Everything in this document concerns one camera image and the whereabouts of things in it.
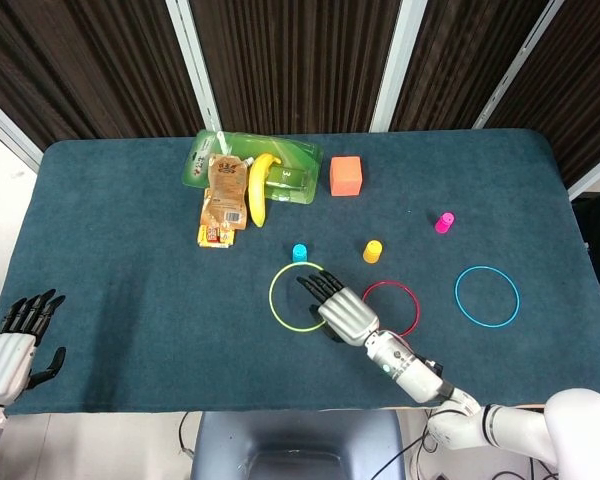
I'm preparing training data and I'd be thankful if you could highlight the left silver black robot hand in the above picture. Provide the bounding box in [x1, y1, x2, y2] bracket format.
[0, 288, 67, 406]

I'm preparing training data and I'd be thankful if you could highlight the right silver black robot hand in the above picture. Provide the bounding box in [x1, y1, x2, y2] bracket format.
[296, 269, 381, 347]

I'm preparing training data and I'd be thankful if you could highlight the red ring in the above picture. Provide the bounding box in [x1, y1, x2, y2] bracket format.
[362, 280, 421, 338]

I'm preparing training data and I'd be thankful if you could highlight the yellow ring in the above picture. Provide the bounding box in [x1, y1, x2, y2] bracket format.
[268, 261, 332, 332]

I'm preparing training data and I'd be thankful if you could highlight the blue ring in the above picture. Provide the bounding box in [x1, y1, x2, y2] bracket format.
[454, 265, 521, 329]

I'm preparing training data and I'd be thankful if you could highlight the grey blue chair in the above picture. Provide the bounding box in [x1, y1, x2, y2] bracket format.
[190, 409, 406, 480]

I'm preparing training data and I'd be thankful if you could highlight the orange foam cube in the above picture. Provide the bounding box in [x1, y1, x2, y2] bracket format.
[329, 155, 365, 197]

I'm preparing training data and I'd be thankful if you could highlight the teal table cloth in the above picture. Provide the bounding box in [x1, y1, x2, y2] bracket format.
[2, 128, 600, 416]

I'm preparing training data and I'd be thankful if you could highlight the yellow banana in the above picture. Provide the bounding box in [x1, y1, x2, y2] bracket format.
[248, 152, 283, 229]

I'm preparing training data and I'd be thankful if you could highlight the yellow red snack box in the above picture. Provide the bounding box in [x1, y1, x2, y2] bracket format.
[196, 224, 236, 249]

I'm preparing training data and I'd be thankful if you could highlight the green blister package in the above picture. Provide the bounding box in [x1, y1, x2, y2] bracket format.
[181, 129, 325, 206]

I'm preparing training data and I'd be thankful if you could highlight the orange spout pouch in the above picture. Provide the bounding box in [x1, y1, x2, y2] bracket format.
[200, 154, 255, 231]

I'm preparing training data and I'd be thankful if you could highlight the brown curtain panel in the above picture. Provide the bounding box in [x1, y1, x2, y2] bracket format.
[484, 0, 600, 189]
[389, 0, 551, 132]
[189, 0, 401, 136]
[0, 0, 204, 151]

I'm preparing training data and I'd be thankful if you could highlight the black floor cable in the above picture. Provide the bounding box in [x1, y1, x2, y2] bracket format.
[403, 432, 446, 480]
[178, 411, 197, 457]

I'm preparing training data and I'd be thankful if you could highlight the white frame post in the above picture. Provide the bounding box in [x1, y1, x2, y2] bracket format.
[567, 144, 600, 201]
[472, 0, 566, 130]
[0, 87, 44, 174]
[369, 0, 429, 134]
[165, 0, 223, 134]

